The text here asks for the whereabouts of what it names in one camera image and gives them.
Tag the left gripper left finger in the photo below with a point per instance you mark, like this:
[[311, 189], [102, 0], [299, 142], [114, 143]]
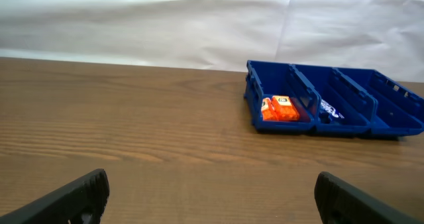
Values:
[[59, 207]]

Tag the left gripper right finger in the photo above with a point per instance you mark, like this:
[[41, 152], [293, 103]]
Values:
[[348, 207]]

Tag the blue candy pack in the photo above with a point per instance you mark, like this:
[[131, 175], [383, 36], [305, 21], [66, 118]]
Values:
[[331, 108]]

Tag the orange candy box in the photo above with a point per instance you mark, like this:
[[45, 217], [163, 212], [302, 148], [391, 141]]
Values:
[[285, 108], [266, 111]]

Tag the blue tray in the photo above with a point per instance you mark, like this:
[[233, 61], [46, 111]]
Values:
[[351, 124]]

